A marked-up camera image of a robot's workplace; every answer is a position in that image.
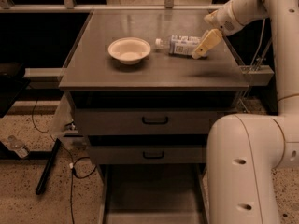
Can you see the grey middle drawer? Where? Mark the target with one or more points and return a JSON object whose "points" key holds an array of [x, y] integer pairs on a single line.
{"points": [[147, 149]]}

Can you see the blue labelled plastic bottle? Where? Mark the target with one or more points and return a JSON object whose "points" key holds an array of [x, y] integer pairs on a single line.
{"points": [[179, 45]]}

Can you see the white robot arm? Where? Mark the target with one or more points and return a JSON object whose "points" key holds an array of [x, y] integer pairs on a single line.
{"points": [[243, 149]]}

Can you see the black table leg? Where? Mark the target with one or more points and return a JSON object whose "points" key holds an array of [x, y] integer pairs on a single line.
{"points": [[50, 157]]}

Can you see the grey top drawer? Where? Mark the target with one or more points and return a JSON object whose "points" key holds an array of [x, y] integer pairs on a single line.
{"points": [[149, 112]]}

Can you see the black table at left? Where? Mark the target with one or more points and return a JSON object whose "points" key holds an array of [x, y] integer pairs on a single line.
{"points": [[12, 84]]}

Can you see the grey drawer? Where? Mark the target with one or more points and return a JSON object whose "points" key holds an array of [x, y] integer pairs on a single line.
{"points": [[153, 194], [149, 112], [147, 149]]}

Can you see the grey drawer cabinet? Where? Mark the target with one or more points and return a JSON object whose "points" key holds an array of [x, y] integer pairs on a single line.
{"points": [[91, 68]]}

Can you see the grey bottom drawer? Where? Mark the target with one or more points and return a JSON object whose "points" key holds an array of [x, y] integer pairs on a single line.
{"points": [[153, 194]]}

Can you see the white paper bowl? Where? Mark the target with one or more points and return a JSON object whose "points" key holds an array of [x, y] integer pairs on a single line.
{"points": [[129, 50]]}

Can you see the clear bottle on floor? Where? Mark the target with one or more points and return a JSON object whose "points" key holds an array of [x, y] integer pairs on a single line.
{"points": [[18, 147]]}

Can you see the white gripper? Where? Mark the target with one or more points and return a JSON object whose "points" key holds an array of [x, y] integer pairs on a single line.
{"points": [[224, 20]]}

